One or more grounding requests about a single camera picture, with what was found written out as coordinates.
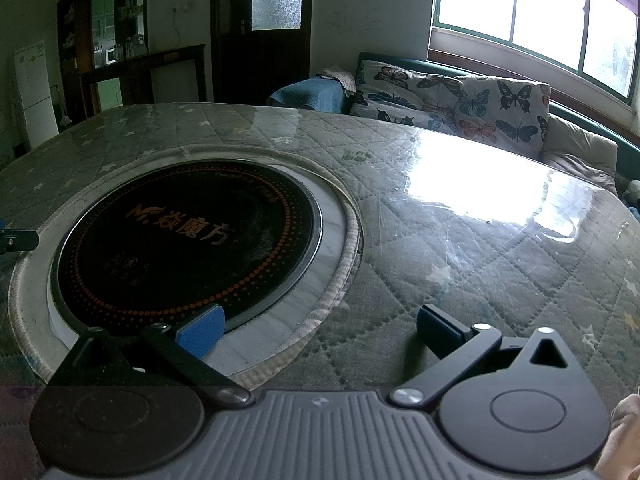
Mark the small grey towel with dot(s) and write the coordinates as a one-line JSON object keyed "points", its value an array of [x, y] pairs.
{"points": [[340, 77]]}

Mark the blue blanket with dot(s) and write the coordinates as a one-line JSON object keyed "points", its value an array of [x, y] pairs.
{"points": [[305, 95]]}

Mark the white refrigerator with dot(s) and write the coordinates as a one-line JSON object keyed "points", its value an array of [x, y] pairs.
{"points": [[35, 95]]}

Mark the person's right hand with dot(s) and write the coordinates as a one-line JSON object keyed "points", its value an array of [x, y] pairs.
{"points": [[627, 440]]}

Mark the beige cushion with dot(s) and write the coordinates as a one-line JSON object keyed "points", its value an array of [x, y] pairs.
{"points": [[580, 155]]}

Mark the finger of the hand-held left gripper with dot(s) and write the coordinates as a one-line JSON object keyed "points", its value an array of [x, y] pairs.
{"points": [[20, 241]]}

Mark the dark wooden shelf cabinet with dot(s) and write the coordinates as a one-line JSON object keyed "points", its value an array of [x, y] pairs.
{"points": [[75, 35]]}

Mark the butterfly print pillow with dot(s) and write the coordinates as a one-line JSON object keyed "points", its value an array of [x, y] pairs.
{"points": [[505, 115], [405, 95]]}

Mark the green framed window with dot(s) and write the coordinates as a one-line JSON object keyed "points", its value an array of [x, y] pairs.
{"points": [[540, 10]]}

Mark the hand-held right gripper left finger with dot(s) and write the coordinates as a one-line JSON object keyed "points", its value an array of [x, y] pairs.
{"points": [[202, 330]]}

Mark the dark wooden console table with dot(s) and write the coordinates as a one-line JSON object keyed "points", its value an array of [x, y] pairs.
{"points": [[150, 60]]}

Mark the dark door frosted glass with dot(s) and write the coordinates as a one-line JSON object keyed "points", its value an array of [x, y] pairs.
{"points": [[265, 70]]}

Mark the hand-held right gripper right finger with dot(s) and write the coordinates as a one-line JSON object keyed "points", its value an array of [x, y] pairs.
{"points": [[440, 327]]}

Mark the black round induction cooktop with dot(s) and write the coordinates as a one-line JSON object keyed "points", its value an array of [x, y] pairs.
{"points": [[190, 240]]}

